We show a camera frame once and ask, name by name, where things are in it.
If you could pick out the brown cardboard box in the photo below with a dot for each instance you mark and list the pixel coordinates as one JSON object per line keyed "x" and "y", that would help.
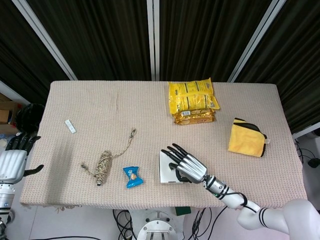
{"x": 5, "y": 112}

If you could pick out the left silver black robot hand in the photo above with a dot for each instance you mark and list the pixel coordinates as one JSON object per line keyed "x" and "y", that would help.
{"x": 11, "y": 162}

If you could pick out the flat white box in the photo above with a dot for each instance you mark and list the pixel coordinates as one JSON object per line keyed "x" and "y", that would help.
{"x": 165, "y": 171}

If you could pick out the yellow cloth with black trim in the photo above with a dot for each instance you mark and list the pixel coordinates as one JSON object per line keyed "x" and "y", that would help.
{"x": 246, "y": 141}

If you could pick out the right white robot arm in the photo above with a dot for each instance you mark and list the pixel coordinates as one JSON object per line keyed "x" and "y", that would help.
{"x": 232, "y": 198}

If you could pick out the gold biscuit pack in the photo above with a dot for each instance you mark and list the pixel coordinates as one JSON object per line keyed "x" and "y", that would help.
{"x": 193, "y": 117}

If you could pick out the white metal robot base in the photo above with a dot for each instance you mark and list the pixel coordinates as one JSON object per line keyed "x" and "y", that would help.
{"x": 157, "y": 225}

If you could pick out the small black device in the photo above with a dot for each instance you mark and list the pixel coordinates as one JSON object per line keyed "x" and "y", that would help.
{"x": 313, "y": 163}

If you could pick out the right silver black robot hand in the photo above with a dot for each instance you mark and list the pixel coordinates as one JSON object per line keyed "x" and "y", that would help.
{"x": 192, "y": 167}

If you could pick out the black round object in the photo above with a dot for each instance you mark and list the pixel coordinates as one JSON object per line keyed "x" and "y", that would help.
{"x": 28, "y": 117}

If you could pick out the blue snack packet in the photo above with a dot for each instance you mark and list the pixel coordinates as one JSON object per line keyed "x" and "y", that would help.
{"x": 133, "y": 177}

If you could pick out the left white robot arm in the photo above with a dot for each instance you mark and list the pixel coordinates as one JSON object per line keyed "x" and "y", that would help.
{"x": 5, "y": 197}

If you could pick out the small white plastic strip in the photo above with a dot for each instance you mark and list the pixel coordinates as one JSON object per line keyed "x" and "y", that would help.
{"x": 70, "y": 126}

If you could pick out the yellow snack bag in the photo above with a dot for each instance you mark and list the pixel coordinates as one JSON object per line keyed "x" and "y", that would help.
{"x": 195, "y": 102}
{"x": 190, "y": 86}

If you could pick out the twine spool with loose end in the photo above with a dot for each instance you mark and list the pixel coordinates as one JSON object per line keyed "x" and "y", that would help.
{"x": 103, "y": 165}

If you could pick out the white partition post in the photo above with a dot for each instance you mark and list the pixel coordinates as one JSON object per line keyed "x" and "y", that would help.
{"x": 153, "y": 40}
{"x": 47, "y": 42}
{"x": 255, "y": 42}

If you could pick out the beige woven tablecloth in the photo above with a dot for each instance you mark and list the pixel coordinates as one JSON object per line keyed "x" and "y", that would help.
{"x": 125, "y": 105}

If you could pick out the green item under table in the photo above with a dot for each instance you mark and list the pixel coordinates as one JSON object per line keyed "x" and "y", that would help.
{"x": 183, "y": 211}

